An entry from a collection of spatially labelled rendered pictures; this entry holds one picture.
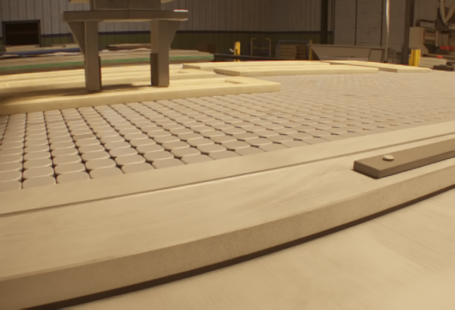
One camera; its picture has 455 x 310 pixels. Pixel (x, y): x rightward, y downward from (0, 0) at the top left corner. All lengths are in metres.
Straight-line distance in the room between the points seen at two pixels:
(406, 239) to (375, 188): 0.05
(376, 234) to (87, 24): 0.65
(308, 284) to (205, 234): 0.07
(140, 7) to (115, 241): 0.63
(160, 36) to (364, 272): 0.67
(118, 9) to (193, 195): 0.57
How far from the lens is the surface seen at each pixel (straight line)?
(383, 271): 0.26
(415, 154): 0.40
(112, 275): 0.22
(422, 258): 0.28
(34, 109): 0.72
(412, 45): 9.32
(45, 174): 0.37
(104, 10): 0.79
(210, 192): 0.29
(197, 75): 1.14
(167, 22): 0.83
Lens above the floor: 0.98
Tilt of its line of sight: 15 degrees down
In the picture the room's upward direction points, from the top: straight up
